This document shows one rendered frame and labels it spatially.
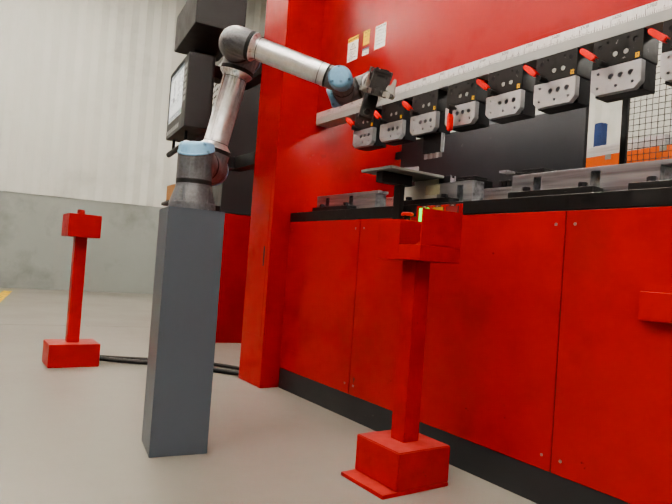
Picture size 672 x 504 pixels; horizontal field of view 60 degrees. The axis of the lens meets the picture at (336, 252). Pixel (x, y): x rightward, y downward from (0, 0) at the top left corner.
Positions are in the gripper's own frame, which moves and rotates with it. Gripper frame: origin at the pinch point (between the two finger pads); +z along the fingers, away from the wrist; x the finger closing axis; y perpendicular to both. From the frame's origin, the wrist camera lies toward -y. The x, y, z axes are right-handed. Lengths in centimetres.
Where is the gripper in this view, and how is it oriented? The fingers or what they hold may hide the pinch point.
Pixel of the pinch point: (379, 94)
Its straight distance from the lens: 180.7
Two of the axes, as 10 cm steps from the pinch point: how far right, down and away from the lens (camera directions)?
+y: 2.7, -9.2, -3.0
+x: 9.6, 2.4, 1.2
